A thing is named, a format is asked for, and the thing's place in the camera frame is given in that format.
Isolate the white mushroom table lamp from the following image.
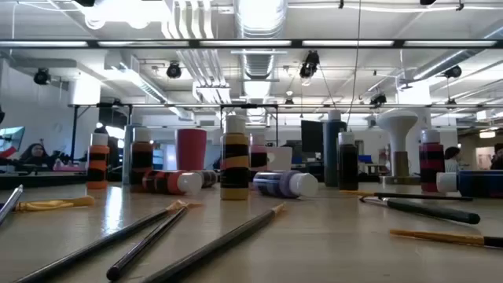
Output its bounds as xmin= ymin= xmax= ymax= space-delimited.
xmin=376 ymin=109 xmax=421 ymax=186

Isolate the small pink paint bottle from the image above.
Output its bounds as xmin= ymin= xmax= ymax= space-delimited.
xmin=248 ymin=132 xmax=269 ymax=189

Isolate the large dark grey paint bottle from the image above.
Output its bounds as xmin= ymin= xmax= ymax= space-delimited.
xmin=322 ymin=109 xmax=348 ymax=188

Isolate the small blue paint bottle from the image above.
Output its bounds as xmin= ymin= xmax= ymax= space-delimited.
xmin=435 ymin=169 xmax=503 ymax=199

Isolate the black computer monitor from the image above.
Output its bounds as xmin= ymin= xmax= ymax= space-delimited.
xmin=300 ymin=119 xmax=325 ymax=154

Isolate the small yellow ochre paint bottle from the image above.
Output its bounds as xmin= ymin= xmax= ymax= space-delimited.
xmin=219 ymin=114 xmax=250 ymax=201

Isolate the thin gold-ferrule paintbrush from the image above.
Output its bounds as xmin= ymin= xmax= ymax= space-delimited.
xmin=389 ymin=229 xmax=503 ymax=249
xmin=340 ymin=189 xmax=475 ymax=202

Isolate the small orange paint bottle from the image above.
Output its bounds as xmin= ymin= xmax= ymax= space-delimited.
xmin=86 ymin=132 xmax=111 ymax=190

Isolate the lit display screen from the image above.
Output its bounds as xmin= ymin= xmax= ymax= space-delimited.
xmin=0 ymin=126 xmax=26 ymax=159

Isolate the maroon plastic cup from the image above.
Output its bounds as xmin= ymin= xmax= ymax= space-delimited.
xmin=175 ymin=128 xmax=208 ymax=172

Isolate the black neighbouring station frame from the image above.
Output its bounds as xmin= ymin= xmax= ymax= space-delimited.
xmin=68 ymin=101 xmax=281 ymax=164

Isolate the small red-orange paint bottle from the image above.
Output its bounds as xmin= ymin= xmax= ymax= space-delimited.
xmin=141 ymin=169 xmax=204 ymax=196

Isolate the black overhead beam with lights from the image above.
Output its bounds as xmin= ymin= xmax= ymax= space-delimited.
xmin=0 ymin=38 xmax=503 ymax=50

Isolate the dark green silver-ferrule paintbrush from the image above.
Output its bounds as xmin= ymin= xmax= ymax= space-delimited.
xmin=358 ymin=196 xmax=482 ymax=226

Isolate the small dark brown paint bottle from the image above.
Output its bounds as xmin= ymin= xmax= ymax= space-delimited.
xmin=337 ymin=131 xmax=359 ymax=192

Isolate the small crimson paint bottle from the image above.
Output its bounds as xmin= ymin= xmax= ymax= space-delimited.
xmin=418 ymin=128 xmax=446 ymax=193

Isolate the small purple paint bottle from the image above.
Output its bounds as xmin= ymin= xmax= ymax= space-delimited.
xmin=252 ymin=170 xmax=319 ymax=200

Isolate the white plastic bin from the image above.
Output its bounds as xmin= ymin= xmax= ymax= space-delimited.
xmin=266 ymin=146 xmax=293 ymax=172

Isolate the black aluminium table frame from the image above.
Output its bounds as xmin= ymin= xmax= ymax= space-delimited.
xmin=0 ymin=171 xmax=133 ymax=191

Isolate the silver ventilation duct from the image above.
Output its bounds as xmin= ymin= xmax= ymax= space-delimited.
xmin=233 ymin=0 xmax=288 ymax=82

